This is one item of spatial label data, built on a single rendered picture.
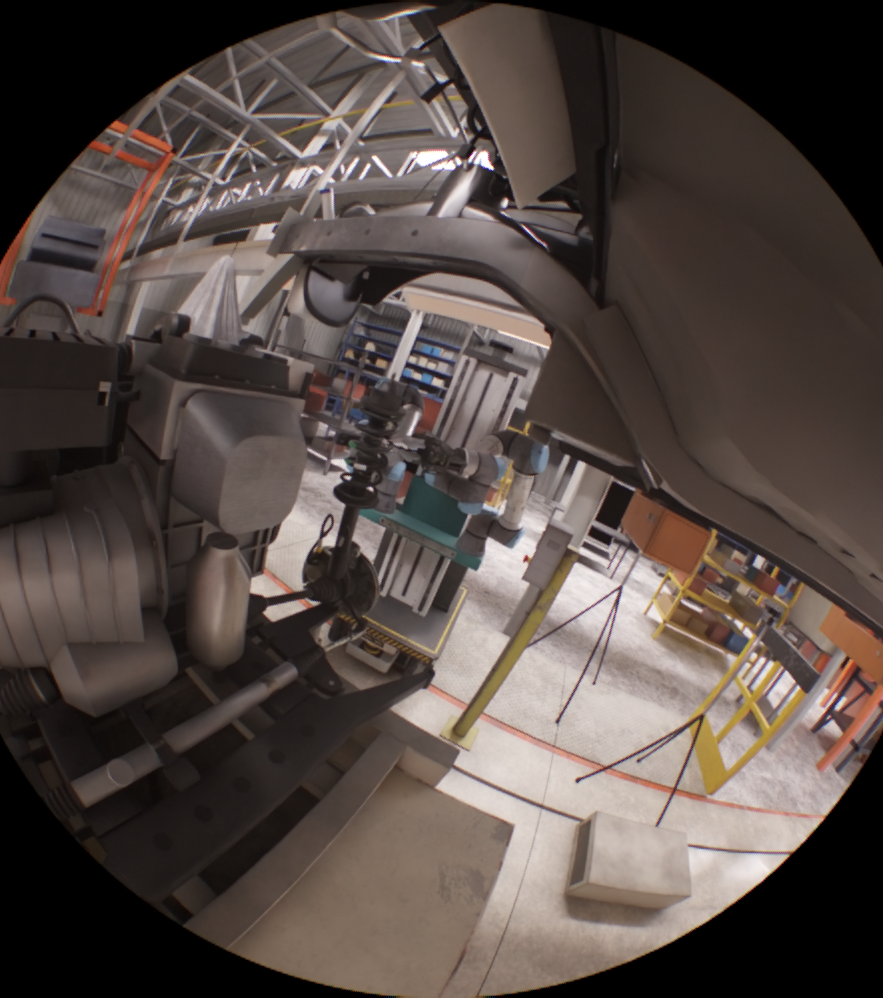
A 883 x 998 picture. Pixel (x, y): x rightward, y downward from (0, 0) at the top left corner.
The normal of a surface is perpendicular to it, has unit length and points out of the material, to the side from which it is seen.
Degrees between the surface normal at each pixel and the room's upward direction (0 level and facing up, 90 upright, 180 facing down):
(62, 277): 90
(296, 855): 0
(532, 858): 0
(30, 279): 90
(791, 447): 106
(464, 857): 0
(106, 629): 90
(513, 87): 118
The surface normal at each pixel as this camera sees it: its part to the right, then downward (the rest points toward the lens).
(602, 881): 0.36, -0.90
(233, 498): 0.86, 0.42
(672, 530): -0.37, 0.10
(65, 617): 0.74, 0.43
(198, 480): -0.03, 0.25
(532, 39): 0.54, 0.83
